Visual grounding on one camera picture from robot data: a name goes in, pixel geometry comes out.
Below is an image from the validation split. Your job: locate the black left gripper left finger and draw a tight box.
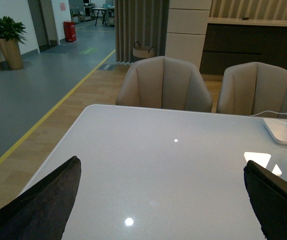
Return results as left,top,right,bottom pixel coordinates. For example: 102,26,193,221
0,156,81,240

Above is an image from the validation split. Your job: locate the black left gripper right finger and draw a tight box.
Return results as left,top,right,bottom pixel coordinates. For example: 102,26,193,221
243,160,287,240

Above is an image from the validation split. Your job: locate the beige chair right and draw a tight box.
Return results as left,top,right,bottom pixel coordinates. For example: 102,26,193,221
216,62,287,119

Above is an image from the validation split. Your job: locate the beige chair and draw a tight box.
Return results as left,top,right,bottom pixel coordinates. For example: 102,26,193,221
216,62,287,119
115,56,213,113

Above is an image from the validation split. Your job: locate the tan plant pot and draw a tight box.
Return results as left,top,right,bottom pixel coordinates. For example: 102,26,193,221
0,38,24,70

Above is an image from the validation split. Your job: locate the beige chair left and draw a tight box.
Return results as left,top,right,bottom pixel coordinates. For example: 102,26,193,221
115,56,213,113

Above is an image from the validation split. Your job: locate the dark counter cabinet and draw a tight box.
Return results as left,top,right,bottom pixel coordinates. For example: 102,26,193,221
199,21,287,75

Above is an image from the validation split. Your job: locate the red cabinet box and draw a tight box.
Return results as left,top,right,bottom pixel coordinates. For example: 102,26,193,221
63,20,77,42

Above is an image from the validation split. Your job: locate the green potted plant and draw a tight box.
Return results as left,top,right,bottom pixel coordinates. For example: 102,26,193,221
0,16,27,44

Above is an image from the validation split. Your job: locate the white drawer cabinet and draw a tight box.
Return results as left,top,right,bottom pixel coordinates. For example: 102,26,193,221
165,0,212,68

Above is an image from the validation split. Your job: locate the distant black table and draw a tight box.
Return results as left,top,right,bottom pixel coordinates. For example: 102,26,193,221
92,7,108,27

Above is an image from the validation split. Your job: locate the gray curtain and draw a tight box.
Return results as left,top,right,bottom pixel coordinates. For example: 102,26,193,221
114,0,170,63

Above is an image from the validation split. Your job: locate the white lamp cable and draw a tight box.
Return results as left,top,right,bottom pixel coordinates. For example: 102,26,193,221
248,110,287,118

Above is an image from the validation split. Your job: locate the woven basket with handles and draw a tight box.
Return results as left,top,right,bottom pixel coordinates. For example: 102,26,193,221
132,41,155,59

